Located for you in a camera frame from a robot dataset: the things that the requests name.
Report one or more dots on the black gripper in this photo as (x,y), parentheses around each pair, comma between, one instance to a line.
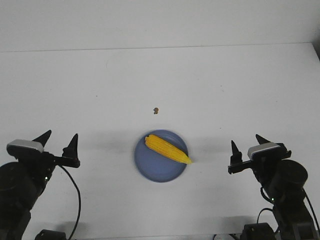
(263,165)
(40,166)

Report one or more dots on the yellow corn cob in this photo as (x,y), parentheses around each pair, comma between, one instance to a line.
(166,149)

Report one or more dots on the blue round plate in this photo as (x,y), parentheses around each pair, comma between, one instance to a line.
(156,167)

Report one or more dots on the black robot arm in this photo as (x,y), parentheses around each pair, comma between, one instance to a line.
(23,181)
(282,183)

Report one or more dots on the white object at table edge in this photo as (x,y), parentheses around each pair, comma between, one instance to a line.
(221,237)

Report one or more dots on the small brown crumb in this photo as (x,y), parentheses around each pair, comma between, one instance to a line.
(155,110)

